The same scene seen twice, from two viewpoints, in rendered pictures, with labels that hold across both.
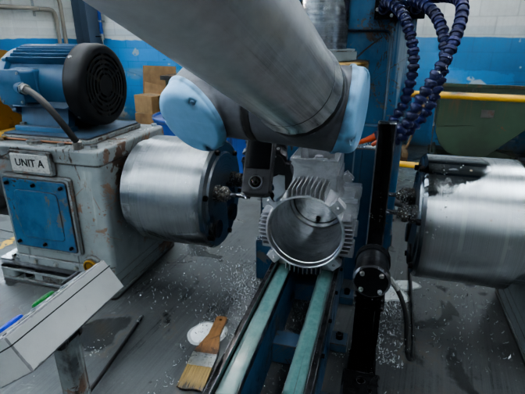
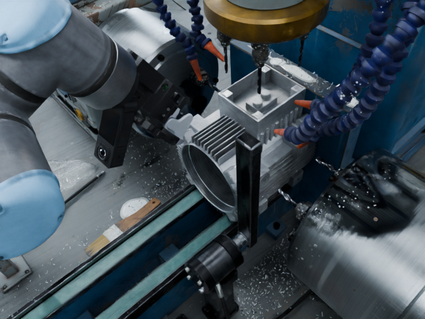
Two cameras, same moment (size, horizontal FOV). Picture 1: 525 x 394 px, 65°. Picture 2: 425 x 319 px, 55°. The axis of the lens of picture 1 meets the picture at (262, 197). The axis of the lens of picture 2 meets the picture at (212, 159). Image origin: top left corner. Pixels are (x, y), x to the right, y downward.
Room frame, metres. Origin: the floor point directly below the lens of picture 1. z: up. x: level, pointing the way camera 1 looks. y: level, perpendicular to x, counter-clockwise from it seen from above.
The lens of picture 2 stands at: (0.38, -0.37, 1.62)
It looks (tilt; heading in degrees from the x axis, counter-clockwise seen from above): 50 degrees down; 37
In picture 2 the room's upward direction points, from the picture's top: 6 degrees counter-clockwise
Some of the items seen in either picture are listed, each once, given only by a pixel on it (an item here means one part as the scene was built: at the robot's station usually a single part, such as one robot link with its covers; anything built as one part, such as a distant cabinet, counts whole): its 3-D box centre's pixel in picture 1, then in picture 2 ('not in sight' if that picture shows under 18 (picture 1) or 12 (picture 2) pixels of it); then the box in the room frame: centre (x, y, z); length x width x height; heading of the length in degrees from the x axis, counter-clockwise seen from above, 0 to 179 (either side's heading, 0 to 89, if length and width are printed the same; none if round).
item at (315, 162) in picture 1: (317, 168); (261, 106); (0.87, -0.12, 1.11); 0.12 x 0.11 x 0.07; 163
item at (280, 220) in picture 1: (312, 213); (245, 150); (0.83, -0.11, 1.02); 0.20 x 0.19 x 0.19; 163
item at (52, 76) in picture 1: (51, 135); not in sight; (0.98, 0.51, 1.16); 0.33 x 0.26 x 0.42; 74
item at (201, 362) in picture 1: (207, 349); (125, 227); (0.65, 0.11, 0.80); 0.21 x 0.05 x 0.01; 169
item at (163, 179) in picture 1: (166, 188); (140, 63); (0.93, 0.23, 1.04); 0.37 x 0.25 x 0.25; 74
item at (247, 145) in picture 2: (380, 195); (246, 199); (0.67, -0.20, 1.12); 0.04 x 0.03 x 0.26; 164
